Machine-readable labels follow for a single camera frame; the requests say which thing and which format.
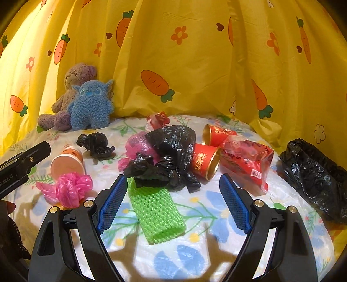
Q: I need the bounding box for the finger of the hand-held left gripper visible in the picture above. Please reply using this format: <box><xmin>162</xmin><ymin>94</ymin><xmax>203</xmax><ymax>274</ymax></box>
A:
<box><xmin>0</xmin><ymin>140</ymin><xmax>51</xmax><ymax>174</ymax></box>

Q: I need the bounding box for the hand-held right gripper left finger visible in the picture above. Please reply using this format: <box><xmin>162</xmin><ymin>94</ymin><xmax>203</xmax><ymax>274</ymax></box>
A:
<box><xmin>28</xmin><ymin>174</ymin><xmax>128</xmax><ymax>282</ymax></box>

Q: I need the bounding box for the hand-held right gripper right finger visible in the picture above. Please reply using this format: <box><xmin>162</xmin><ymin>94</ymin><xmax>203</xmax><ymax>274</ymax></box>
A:
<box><xmin>219</xmin><ymin>174</ymin><xmax>318</xmax><ymax>282</ymax></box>

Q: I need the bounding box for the green foam net sleeve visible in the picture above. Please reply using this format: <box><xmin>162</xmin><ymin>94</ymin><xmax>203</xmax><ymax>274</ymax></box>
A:
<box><xmin>127</xmin><ymin>177</ymin><xmax>187</xmax><ymax>246</ymax></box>

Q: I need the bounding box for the red snack packet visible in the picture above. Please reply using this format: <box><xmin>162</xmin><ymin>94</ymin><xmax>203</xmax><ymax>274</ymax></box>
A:
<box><xmin>218</xmin><ymin>135</ymin><xmax>275</xmax><ymax>194</ymax></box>

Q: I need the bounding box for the black trash bag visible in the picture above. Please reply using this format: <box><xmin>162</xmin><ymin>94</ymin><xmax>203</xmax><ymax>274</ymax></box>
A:
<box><xmin>279</xmin><ymin>138</ymin><xmax>347</xmax><ymax>224</ymax></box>

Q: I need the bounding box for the person's left hand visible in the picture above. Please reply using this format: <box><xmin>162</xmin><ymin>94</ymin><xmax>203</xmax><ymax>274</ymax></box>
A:
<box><xmin>0</xmin><ymin>201</ymin><xmax>31</xmax><ymax>261</ymax></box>

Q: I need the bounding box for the orange and white paper cup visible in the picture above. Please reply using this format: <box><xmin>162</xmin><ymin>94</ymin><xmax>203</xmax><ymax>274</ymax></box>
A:
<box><xmin>50</xmin><ymin>146</ymin><xmax>87</xmax><ymax>182</ymax></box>

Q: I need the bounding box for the crumpled pink plastic bag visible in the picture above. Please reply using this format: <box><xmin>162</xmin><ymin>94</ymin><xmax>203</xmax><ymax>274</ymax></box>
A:
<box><xmin>35</xmin><ymin>172</ymin><xmax>93</xmax><ymax>209</ymax></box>

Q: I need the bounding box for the red paper cup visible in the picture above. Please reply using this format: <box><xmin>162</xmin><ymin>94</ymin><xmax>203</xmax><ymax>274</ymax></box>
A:
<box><xmin>201</xmin><ymin>124</ymin><xmax>238</xmax><ymax>147</ymax></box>
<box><xmin>189</xmin><ymin>144</ymin><xmax>221</xmax><ymax>181</ymax></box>

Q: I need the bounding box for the flat pink plastic bag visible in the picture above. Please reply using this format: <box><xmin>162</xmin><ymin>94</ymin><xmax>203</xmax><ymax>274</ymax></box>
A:
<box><xmin>118</xmin><ymin>132</ymin><xmax>155</xmax><ymax>172</ymax></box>

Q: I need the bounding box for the small crumpled black plastic bag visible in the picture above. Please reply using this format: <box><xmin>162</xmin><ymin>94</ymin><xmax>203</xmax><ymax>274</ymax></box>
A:
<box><xmin>76</xmin><ymin>132</ymin><xmax>116</xmax><ymax>160</ymax></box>

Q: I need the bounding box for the blue plush monster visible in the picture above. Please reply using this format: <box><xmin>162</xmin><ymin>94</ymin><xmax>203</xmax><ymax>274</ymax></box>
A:
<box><xmin>67</xmin><ymin>79</ymin><xmax>115</xmax><ymax>131</ymax></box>

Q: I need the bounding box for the large crumpled black plastic bag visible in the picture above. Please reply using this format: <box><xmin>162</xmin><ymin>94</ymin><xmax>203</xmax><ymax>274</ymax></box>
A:
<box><xmin>123</xmin><ymin>125</ymin><xmax>202</xmax><ymax>194</ymax></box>

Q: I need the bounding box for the small red candy wrapper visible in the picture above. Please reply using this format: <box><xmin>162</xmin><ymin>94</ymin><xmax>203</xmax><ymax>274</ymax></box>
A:
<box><xmin>146</xmin><ymin>111</ymin><xmax>171</xmax><ymax>131</ymax></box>

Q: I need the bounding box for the brown teddy bear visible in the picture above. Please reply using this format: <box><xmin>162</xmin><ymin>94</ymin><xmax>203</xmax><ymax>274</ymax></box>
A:
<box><xmin>37</xmin><ymin>63</ymin><xmax>98</xmax><ymax>132</ymax></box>

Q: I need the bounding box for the yellow carrot-print curtain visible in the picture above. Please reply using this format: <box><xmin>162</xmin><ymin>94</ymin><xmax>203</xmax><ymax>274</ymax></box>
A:
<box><xmin>0</xmin><ymin>0</ymin><xmax>347</xmax><ymax>261</ymax></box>

